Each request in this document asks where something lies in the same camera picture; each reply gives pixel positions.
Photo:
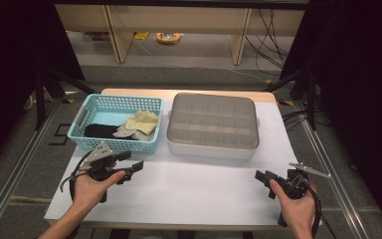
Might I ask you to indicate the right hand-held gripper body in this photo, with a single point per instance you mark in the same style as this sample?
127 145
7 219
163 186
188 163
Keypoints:
293 186

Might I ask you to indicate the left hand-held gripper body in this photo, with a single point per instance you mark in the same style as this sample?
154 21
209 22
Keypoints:
101 156

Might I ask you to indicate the grey sock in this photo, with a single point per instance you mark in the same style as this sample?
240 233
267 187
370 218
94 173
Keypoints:
122 131
142 136

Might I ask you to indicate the black sock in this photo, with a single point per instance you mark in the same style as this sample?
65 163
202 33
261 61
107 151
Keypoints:
101 130

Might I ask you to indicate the pale yellow sock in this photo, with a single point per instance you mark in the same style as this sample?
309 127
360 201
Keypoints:
149 114
141 125

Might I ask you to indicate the blue plastic basket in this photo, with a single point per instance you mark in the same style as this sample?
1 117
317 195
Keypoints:
106 116

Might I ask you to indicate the white compartment storage box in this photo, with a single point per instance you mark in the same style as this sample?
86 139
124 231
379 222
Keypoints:
212 153

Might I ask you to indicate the transparent box lid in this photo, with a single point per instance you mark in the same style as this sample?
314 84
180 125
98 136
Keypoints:
212 119

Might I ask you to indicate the person's right hand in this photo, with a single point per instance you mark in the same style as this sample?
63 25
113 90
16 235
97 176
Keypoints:
298 212

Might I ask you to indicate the black metal stand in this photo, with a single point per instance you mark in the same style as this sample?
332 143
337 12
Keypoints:
311 99
39 99

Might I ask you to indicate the black curtain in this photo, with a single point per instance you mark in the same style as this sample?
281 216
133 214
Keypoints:
6 66
361 99

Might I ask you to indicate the purple packet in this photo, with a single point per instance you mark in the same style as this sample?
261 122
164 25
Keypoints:
100 36

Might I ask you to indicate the yellow packet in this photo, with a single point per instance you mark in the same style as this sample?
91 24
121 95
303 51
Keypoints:
141 36

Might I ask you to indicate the orange tape roll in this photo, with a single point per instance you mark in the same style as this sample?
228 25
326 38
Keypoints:
160 40

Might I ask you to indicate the beige wooden desk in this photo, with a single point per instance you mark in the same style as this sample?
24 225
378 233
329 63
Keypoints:
179 20

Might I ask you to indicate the aluminium floor rail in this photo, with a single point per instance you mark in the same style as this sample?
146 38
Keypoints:
334 181
15 176

